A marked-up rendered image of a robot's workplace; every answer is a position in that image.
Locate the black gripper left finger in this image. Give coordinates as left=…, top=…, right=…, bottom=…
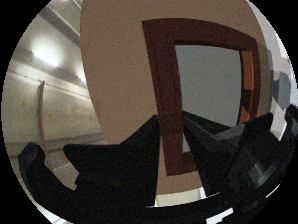
left=63, top=115, right=161, bottom=206

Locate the brown flat rectangular board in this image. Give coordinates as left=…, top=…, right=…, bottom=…
left=80, top=0, right=270, bottom=196

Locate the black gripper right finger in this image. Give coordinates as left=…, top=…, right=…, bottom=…
left=182, top=111, right=273, bottom=197

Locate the brown wooden picture frame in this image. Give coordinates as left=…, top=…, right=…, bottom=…
left=141, top=18, right=261, bottom=177

